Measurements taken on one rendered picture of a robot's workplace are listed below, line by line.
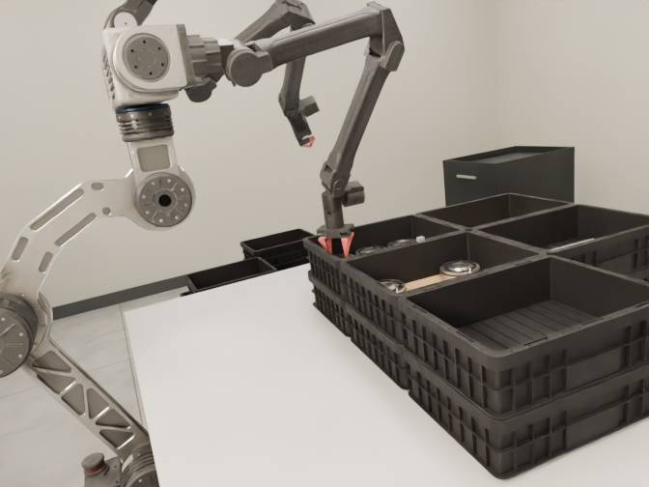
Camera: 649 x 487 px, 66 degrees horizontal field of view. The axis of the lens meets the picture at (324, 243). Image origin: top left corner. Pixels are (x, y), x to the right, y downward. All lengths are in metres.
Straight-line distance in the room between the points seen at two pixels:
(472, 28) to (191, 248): 3.48
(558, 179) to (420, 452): 2.44
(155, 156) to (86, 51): 2.89
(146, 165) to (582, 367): 1.08
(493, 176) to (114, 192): 2.03
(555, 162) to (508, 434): 2.44
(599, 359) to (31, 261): 1.30
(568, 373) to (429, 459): 0.28
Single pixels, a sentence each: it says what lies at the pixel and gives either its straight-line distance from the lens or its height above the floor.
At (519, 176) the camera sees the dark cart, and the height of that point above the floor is 0.80.
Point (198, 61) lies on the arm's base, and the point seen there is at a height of 1.44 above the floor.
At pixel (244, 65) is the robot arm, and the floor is 1.42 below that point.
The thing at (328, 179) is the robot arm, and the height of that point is 1.12.
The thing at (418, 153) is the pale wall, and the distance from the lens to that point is 5.14.
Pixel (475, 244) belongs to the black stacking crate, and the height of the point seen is 0.90.
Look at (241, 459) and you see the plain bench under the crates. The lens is 1.03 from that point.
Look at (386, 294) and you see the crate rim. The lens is 1.04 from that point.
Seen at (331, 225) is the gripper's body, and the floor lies 0.97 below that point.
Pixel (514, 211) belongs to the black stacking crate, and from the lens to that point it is 1.90.
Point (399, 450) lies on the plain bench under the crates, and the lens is 0.99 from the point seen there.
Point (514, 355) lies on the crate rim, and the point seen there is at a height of 0.93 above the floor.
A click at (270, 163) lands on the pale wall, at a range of 4.43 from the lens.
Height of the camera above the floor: 1.31
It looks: 15 degrees down
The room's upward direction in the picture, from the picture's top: 8 degrees counter-clockwise
